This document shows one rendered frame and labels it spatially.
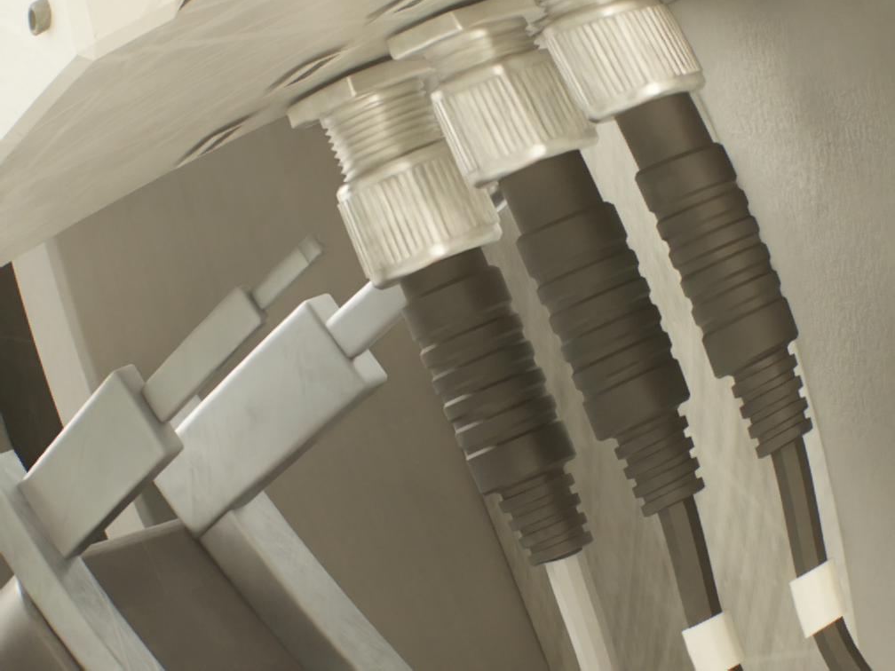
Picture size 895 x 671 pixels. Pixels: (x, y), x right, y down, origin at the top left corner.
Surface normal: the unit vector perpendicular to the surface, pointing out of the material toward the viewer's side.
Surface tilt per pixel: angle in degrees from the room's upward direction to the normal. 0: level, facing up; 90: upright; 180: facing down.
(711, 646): 54
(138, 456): 62
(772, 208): 90
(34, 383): 48
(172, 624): 44
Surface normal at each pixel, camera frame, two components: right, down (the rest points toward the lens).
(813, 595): -0.25, 0.07
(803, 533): -0.02, 0.04
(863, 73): -0.86, 0.35
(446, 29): -0.59, 0.22
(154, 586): 0.67, -0.59
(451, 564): 0.36, -0.06
